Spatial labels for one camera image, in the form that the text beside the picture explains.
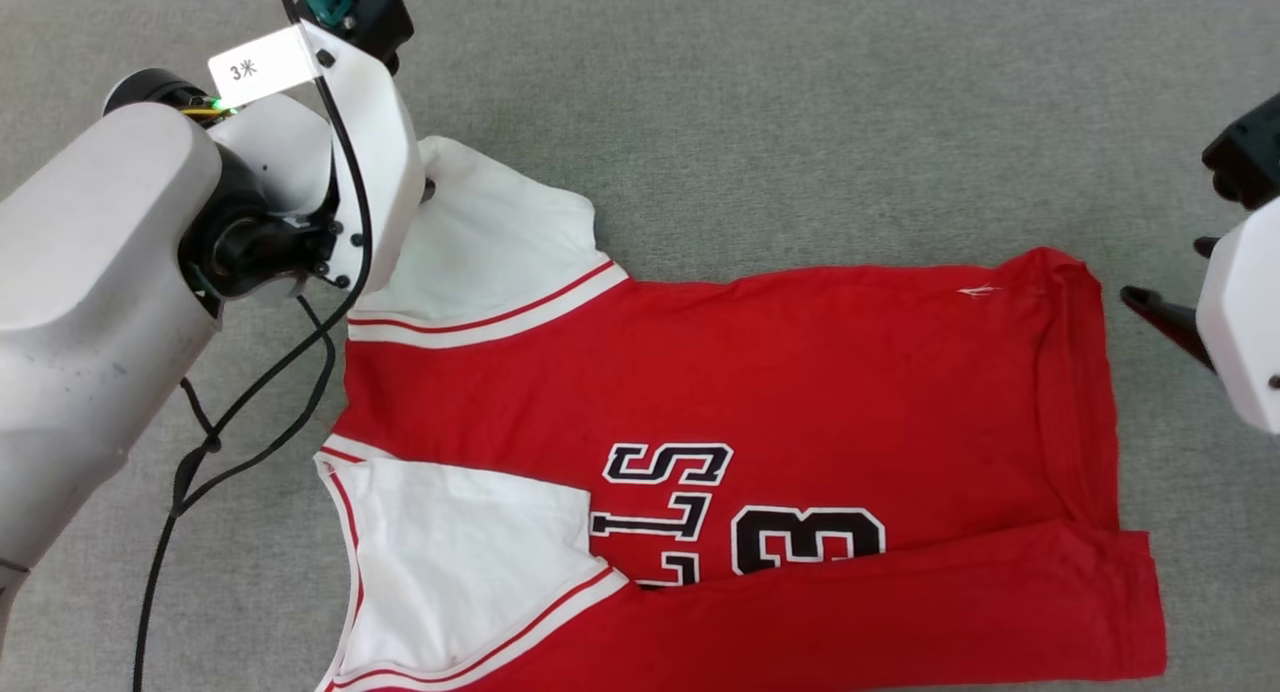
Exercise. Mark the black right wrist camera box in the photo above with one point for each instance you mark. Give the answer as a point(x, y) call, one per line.
point(1250, 152)

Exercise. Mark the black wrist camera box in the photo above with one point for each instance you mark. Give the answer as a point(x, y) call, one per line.
point(375, 12)
point(1250, 152)

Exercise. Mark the red white basketball jersey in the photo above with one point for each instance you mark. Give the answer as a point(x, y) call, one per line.
point(800, 372)

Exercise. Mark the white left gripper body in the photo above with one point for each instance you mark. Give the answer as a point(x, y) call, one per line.
point(385, 172)

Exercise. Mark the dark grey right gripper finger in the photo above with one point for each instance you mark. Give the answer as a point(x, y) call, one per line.
point(1206, 245)
point(1170, 317)

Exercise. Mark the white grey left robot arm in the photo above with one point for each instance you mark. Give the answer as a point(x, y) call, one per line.
point(90, 272)

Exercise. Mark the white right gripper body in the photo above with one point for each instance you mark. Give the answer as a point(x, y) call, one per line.
point(1250, 322)

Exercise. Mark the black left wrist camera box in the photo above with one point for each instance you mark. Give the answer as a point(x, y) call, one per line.
point(375, 12)

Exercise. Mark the grey fabric sofa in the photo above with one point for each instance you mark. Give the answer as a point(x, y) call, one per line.
point(800, 122)

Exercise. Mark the white paper label tag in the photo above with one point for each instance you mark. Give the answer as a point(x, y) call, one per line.
point(250, 69)

